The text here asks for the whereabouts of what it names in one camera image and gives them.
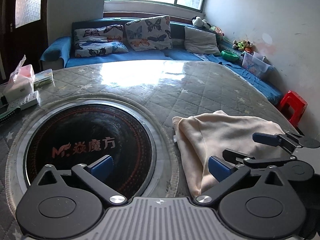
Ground blue sofa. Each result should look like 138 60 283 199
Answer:
40 36 283 105

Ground grey cushion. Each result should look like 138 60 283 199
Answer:
184 27 221 56

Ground right butterfly pillow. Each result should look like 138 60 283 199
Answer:
124 15 173 51

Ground cream sweatshirt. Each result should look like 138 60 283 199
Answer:
172 111 288 198

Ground clear plastic storage box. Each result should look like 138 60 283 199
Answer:
242 51 275 80

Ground panda plush toy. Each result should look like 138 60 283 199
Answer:
191 16 212 30

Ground red plastic stool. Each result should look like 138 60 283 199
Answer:
278 90 308 127

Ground green bowl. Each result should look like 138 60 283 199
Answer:
221 50 239 62

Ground white remote control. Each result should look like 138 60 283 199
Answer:
15 90 40 110

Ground green packet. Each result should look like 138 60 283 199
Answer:
34 69 54 89

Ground dark wooden door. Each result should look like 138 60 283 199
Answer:
1 0 48 82

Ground colourful plush toys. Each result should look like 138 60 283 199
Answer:
233 40 253 54

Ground grey quilted star tablecloth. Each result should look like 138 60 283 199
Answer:
1 60 294 239

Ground butterfly pillow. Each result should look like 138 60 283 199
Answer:
73 24 129 58
124 15 173 51

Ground left butterfly pillow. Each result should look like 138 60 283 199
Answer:
73 24 129 58

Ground round black induction cooktop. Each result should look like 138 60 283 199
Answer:
25 103 156 198

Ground pink tissue box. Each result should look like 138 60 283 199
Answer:
3 55 35 102

